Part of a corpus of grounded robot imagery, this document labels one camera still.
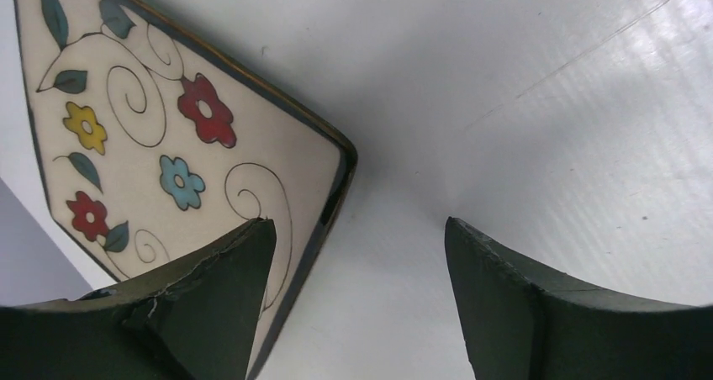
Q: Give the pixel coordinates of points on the square floral plate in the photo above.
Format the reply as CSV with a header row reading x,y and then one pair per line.
x,y
151,143

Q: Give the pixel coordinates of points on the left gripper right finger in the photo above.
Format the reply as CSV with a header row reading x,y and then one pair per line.
x,y
522,319

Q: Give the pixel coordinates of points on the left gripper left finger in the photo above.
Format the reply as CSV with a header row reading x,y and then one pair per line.
x,y
192,318

